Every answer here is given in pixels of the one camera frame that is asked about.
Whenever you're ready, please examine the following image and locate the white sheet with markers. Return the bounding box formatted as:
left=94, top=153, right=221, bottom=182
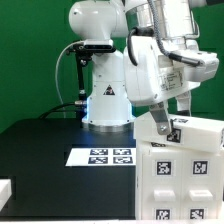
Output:
left=66, top=148, right=136, bottom=167

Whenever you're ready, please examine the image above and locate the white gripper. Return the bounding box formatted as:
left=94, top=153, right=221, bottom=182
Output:
left=124, top=36, right=200, bottom=135

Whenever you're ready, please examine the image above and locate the white cabinet body box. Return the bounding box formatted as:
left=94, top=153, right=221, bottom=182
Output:
left=135, top=141, right=224, bottom=220

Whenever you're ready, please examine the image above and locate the white cabinet top block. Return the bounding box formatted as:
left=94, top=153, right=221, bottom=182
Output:
left=134, top=113, right=224, bottom=153

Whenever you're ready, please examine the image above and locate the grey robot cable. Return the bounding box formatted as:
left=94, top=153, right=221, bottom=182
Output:
left=126, top=0, right=205, bottom=68

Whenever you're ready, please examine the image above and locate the black base cable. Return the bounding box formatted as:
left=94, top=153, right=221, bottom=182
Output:
left=38, top=101, right=88, bottom=120

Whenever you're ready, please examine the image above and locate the black camera on stand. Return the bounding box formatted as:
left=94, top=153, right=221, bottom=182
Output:
left=66, top=40, right=116, bottom=101

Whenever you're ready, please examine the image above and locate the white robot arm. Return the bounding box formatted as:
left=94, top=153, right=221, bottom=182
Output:
left=69, top=0, right=224, bottom=135

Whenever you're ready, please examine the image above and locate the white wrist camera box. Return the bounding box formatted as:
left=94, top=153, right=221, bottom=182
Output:
left=169, top=49, right=219, bottom=82

